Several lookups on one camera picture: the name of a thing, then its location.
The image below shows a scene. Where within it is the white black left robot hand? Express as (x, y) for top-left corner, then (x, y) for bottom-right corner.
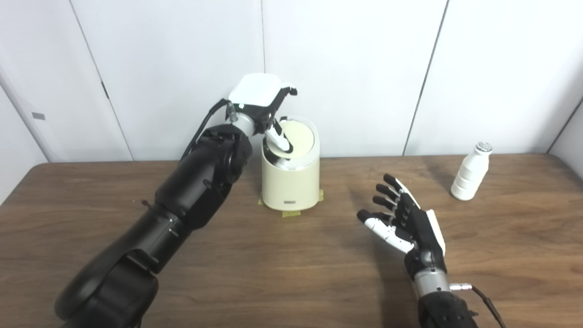
(228, 73), (299, 153)

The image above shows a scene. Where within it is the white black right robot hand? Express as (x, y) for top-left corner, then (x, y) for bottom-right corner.
(357, 173), (447, 279)

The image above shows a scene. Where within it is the cream round bin lid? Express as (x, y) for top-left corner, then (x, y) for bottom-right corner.
(266, 119), (315, 160)

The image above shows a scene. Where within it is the small white plastic bottle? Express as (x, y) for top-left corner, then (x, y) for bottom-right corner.
(450, 142), (493, 201)

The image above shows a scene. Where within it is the cream-colored bin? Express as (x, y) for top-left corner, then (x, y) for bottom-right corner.
(261, 117), (321, 211)

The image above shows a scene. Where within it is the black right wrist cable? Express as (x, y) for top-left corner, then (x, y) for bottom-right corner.
(450, 282), (506, 328)

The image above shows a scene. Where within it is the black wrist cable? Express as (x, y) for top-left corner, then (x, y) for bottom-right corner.
(450, 282), (506, 328)
(180, 98), (237, 162)

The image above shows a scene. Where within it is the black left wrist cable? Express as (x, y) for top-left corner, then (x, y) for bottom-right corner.
(180, 98), (237, 162)

